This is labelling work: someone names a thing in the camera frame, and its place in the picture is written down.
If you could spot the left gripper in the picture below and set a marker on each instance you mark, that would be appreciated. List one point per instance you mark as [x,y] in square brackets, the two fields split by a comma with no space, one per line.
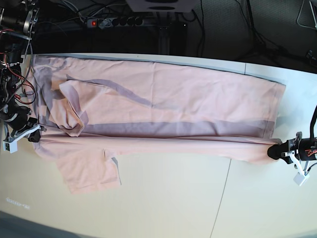
[290,152]

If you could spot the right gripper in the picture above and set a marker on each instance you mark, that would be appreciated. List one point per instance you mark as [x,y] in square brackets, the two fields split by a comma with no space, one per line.
[30,130]

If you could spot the pink T-shirt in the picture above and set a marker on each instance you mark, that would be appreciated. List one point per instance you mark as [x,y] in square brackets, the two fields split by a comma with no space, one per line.
[94,110]

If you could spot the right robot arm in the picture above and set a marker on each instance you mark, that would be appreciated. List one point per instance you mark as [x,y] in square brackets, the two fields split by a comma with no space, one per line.
[18,19]

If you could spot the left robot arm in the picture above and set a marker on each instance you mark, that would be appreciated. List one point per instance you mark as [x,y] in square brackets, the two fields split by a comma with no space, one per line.
[310,145]

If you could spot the black power strip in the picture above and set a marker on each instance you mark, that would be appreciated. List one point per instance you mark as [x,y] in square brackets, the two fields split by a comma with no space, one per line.
[103,23]

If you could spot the black power adapter box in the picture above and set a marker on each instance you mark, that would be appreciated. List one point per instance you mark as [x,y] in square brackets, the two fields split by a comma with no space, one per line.
[178,38]

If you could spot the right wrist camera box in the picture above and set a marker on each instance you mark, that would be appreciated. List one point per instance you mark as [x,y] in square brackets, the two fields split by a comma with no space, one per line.
[10,146]

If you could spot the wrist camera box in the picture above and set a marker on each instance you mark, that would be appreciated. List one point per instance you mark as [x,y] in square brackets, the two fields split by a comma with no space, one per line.
[300,179]
[10,146]

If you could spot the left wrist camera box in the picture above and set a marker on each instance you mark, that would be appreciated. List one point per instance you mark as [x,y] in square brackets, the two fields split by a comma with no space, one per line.
[300,179]

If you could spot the aluminium table leg post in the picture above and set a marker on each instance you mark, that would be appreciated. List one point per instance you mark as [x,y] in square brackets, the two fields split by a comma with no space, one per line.
[163,41]

